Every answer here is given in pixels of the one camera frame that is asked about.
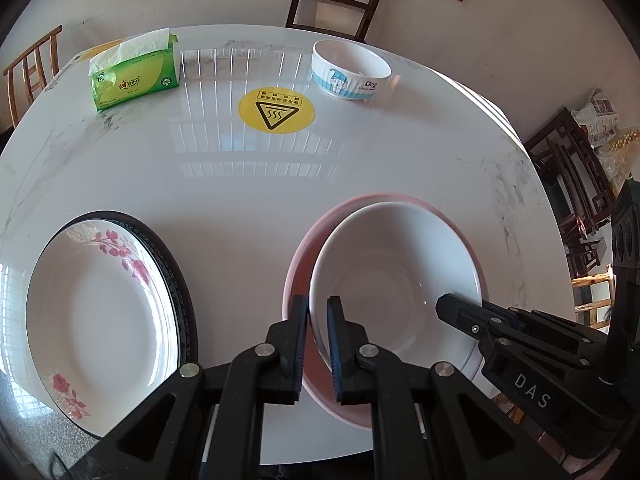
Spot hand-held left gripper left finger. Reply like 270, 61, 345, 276
55, 294, 311, 480

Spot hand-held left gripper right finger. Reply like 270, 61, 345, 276
326, 295, 576, 480

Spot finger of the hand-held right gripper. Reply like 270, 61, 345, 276
435, 293, 608, 377
482, 302, 609, 344

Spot pink bowl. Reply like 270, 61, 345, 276
281, 191, 490, 431

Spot large white bowl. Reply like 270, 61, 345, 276
308, 201, 485, 381

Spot light wooden stool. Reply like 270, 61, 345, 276
570, 265, 617, 331

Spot yellow packaged goods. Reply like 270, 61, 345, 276
597, 127, 640, 181

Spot white plate with pink flowers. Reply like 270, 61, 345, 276
25, 216, 182, 423

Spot printed plastic bag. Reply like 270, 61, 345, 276
572, 87, 621, 148

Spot yellow round warning sticker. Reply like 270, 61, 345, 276
238, 86, 316, 133

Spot small white cartoon bowl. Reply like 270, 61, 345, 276
311, 39, 392, 102

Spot green tissue pack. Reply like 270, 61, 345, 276
88, 30, 182, 112

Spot light wooden chair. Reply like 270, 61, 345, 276
4, 25, 64, 128

